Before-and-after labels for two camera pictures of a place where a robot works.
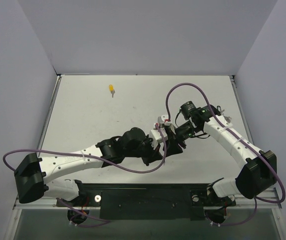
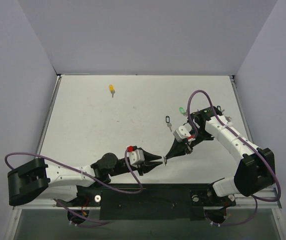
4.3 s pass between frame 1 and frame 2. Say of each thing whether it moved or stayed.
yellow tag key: stayed
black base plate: stayed
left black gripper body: moved
